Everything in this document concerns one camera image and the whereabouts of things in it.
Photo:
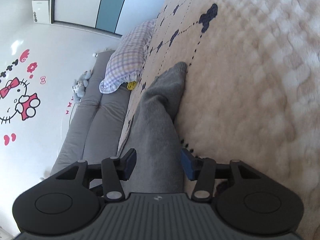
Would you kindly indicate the grey knit sweater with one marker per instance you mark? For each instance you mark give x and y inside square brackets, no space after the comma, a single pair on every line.
[155,120]

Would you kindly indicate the blue and white wardrobe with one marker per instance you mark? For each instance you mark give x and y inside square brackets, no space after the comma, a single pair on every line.
[110,2]

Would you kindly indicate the yellow cloth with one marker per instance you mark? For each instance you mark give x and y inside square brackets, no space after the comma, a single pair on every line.
[132,85]

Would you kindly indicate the pink cartoon cat wall sticker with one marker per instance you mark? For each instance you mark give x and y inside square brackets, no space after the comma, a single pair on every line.
[23,102]

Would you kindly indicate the grey padded headboard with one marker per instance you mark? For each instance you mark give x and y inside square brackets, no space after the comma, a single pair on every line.
[95,120]

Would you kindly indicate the plaid pillow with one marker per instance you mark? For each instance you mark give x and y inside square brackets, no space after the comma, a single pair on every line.
[127,55]

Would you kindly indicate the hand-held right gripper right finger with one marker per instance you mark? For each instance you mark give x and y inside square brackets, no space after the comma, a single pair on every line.
[187,163]

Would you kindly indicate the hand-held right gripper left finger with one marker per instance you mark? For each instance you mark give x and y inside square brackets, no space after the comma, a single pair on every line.
[131,163]

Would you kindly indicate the white standing air conditioner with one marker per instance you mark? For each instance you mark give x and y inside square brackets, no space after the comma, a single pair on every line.
[42,10]

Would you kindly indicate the grey plush toy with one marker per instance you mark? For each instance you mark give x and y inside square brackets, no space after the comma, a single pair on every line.
[81,86]

